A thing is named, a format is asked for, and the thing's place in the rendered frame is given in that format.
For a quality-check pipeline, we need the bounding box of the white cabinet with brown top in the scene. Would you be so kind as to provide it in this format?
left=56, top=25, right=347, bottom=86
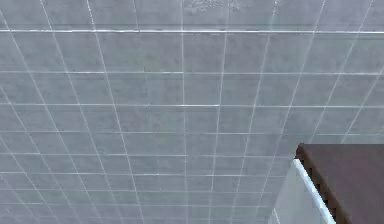
left=268, top=143, right=384, bottom=224

